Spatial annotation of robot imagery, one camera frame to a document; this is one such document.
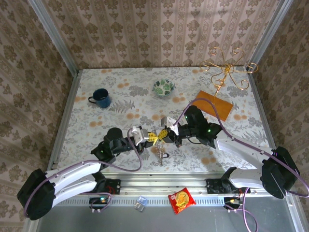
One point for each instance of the large metal keyring bunch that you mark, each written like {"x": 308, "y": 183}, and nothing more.
{"x": 159, "y": 152}

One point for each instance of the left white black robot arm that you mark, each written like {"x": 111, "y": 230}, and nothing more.
{"x": 72, "y": 174}

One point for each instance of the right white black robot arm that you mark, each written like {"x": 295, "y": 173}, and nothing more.
{"x": 241, "y": 149}

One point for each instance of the gold hook stand wooden base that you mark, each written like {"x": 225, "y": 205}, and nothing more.
{"x": 217, "y": 106}

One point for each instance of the green leaf pattern bowl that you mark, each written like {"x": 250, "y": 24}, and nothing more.
{"x": 163, "y": 87}

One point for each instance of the dark blue enamel mug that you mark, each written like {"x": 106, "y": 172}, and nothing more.
{"x": 102, "y": 97}

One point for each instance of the left small circuit board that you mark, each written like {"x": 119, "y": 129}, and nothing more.
{"x": 99, "y": 201}

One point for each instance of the small circuit board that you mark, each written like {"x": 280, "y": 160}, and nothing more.
{"x": 231, "y": 201}
{"x": 99, "y": 201}

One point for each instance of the red snack packet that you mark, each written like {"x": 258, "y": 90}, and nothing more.
{"x": 181, "y": 200}

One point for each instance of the small clear plastic box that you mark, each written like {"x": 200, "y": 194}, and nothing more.
{"x": 140, "y": 203}

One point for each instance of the grey metal panel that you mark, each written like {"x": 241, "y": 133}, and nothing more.
{"x": 120, "y": 220}

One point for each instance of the right small circuit board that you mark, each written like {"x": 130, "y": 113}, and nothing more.
{"x": 231, "y": 201}

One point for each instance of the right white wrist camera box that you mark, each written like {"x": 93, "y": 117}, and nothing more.
{"x": 169, "y": 123}

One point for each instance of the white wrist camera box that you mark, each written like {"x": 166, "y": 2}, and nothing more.
{"x": 140, "y": 135}
{"x": 169, "y": 123}

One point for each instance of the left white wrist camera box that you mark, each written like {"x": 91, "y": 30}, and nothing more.
{"x": 140, "y": 135}

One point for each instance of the long aluminium base rail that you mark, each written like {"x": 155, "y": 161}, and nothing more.
{"x": 157, "y": 184}

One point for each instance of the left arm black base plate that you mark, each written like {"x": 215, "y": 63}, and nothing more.
{"x": 113, "y": 187}

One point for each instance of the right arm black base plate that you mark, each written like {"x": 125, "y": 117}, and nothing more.
{"x": 213, "y": 187}

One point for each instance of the aluminium table side rail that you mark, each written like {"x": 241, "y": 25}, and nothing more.
{"x": 72, "y": 91}
{"x": 258, "y": 96}

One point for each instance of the aluminium frame post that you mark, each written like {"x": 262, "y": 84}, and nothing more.
{"x": 55, "y": 41}
{"x": 268, "y": 33}

